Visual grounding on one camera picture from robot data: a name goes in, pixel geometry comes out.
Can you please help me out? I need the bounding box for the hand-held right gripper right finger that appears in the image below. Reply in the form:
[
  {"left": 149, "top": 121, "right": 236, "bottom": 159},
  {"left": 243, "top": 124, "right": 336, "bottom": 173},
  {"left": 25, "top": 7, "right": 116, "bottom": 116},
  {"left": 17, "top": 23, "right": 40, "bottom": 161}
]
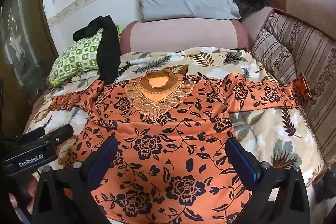
[{"left": 225, "top": 137, "right": 311, "bottom": 224}]

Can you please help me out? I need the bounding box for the orange floral blouse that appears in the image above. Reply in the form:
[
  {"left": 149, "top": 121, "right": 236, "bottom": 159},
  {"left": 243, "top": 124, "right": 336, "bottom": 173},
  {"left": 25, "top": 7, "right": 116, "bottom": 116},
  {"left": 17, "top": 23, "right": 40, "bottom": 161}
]
[{"left": 49, "top": 70, "right": 313, "bottom": 224}]

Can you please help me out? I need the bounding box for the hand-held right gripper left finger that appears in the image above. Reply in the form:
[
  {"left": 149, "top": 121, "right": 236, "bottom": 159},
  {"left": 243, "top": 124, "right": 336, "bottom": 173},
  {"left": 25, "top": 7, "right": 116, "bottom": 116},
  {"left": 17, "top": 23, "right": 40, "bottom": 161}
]
[{"left": 31, "top": 136, "right": 118, "bottom": 224}]

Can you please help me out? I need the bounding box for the beige floral blanket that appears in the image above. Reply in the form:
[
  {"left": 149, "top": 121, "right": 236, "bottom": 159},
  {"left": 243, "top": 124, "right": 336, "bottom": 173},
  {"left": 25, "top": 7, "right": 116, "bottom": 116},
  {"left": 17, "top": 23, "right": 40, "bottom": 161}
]
[{"left": 24, "top": 47, "right": 324, "bottom": 188}]

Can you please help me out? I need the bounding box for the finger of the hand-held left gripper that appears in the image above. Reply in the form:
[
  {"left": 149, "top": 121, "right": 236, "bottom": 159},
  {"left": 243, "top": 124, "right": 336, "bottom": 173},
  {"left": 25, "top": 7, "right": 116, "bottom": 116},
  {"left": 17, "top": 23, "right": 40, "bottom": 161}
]
[
  {"left": 45, "top": 124, "right": 74, "bottom": 146},
  {"left": 18, "top": 127, "right": 46, "bottom": 145}
]

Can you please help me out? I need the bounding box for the person's left hand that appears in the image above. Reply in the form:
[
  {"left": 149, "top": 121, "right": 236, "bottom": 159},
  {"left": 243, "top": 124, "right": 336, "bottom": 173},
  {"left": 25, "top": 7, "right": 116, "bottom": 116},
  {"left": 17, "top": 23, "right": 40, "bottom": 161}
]
[{"left": 8, "top": 178, "right": 38, "bottom": 211}]

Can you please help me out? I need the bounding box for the small striped cushion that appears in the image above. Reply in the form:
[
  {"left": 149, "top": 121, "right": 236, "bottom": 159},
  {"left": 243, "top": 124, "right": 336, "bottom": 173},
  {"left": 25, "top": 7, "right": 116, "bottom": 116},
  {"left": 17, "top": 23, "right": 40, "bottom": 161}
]
[{"left": 252, "top": 28, "right": 300, "bottom": 85}]

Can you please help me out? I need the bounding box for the black garment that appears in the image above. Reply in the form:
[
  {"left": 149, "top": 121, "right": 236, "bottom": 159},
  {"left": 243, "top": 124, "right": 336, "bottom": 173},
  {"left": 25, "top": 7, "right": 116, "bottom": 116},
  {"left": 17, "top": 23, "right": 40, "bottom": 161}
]
[{"left": 73, "top": 15, "right": 121, "bottom": 85}]

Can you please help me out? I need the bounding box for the green patterned pillow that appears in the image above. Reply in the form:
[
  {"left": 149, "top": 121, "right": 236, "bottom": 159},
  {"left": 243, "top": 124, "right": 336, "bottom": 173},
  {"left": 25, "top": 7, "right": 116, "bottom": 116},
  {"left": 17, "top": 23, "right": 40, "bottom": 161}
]
[{"left": 49, "top": 25, "right": 125, "bottom": 88}]

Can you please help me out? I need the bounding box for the large striped cushion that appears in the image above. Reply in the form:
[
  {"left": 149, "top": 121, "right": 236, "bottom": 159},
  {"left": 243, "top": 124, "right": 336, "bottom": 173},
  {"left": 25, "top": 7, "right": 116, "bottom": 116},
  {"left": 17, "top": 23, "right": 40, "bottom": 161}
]
[{"left": 264, "top": 13, "right": 336, "bottom": 164}]

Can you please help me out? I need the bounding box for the wooden door with glass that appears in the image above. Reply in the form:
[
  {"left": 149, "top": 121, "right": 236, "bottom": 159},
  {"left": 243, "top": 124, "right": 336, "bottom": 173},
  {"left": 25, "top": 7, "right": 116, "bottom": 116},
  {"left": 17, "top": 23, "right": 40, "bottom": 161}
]
[{"left": 0, "top": 0, "right": 59, "bottom": 140}]

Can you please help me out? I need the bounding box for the pink sofa back cushion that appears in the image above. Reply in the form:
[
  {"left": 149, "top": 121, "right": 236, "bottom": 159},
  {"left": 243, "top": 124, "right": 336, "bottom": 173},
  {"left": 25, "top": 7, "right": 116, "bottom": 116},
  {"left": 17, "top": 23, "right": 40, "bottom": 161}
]
[{"left": 119, "top": 18, "right": 250, "bottom": 54}]

